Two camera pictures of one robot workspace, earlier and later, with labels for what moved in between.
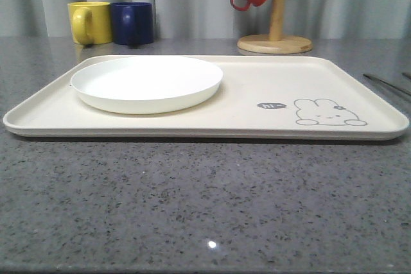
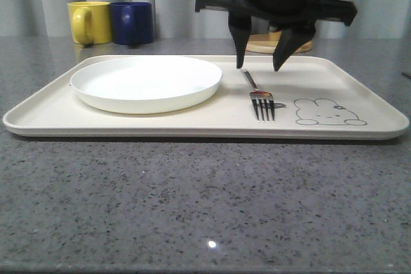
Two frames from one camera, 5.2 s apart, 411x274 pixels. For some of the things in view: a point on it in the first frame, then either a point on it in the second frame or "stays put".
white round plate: [148, 85] stays put
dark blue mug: [132, 22] stays put
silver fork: [397, 87] to [261, 97]
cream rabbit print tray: [261, 98] stays put
